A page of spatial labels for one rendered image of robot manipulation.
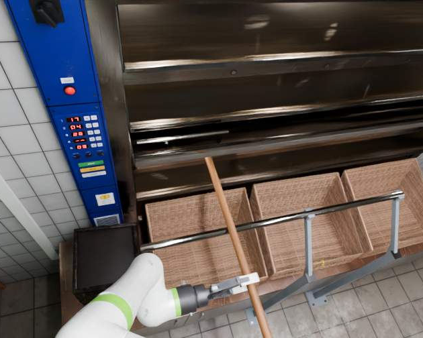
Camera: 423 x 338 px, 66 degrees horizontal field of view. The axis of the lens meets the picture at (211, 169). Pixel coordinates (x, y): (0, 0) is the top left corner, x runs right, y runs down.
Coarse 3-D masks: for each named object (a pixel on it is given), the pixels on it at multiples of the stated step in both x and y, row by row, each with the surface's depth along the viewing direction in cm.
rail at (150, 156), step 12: (408, 120) 141; (420, 120) 143; (312, 132) 129; (324, 132) 130; (336, 132) 132; (348, 132) 134; (216, 144) 119; (228, 144) 119; (240, 144) 120; (252, 144) 122; (264, 144) 124; (144, 156) 111; (156, 156) 112; (168, 156) 114
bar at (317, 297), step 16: (400, 192) 152; (320, 208) 141; (336, 208) 142; (240, 224) 132; (256, 224) 132; (272, 224) 134; (304, 224) 143; (176, 240) 123; (192, 240) 125; (384, 256) 165; (400, 256) 159; (304, 272) 151; (352, 272) 191; (368, 272) 178; (288, 288) 166; (320, 288) 241; (336, 288) 210; (272, 304) 190; (320, 304) 235; (256, 320) 223
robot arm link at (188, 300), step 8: (184, 280) 113; (176, 288) 109; (184, 288) 109; (192, 288) 109; (184, 296) 106; (192, 296) 107; (184, 304) 106; (192, 304) 106; (184, 312) 106; (192, 312) 108
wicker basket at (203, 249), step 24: (168, 216) 176; (192, 216) 182; (216, 216) 189; (240, 216) 191; (216, 240) 188; (240, 240) 190; (168, 264) 176; (192, 264) 178; (216, 264) 180; (264, 264) 168; (168, 288) 170
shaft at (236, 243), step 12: (216, 180) 137; (216, 192) 135; (228, 216) 129; (228, 228) 127; (240, 252) 121; (240, 264) 120; (252, 288) 115; (252, 300) 113; (264, 324) 109; (264, 336) 108
